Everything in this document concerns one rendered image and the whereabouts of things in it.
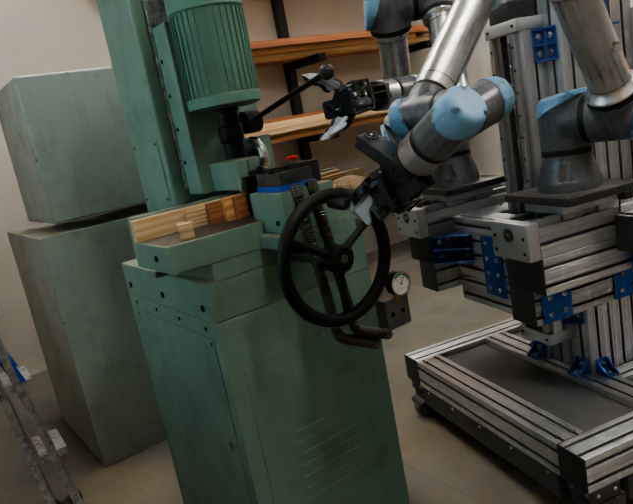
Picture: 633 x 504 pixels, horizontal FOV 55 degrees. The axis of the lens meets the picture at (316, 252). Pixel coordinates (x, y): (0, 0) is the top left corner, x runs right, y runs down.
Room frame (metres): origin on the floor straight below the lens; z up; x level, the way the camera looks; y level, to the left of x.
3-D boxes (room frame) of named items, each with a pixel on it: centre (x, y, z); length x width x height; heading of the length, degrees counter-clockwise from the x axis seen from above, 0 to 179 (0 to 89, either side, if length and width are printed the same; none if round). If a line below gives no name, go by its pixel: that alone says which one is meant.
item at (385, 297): (1.54, -0.15, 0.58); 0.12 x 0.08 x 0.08; 34
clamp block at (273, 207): (1.36, 0.03, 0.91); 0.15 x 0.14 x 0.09; 124
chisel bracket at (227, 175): (1.53, 0.16, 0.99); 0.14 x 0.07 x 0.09; 34
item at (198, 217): (1.58, 0.06, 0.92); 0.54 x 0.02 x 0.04; 124
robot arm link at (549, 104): (1.47, -0.65, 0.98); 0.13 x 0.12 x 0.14; 40
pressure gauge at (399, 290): (1.49, -0.19, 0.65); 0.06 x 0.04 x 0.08; 124
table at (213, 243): (1.44, 0.08, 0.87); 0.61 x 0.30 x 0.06; 124
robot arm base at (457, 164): (1.95, -0.48, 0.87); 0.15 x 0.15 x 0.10
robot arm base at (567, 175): (1.48, -0.64, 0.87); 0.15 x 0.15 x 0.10
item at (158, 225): (1.54, 0.15, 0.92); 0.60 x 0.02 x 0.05; 124
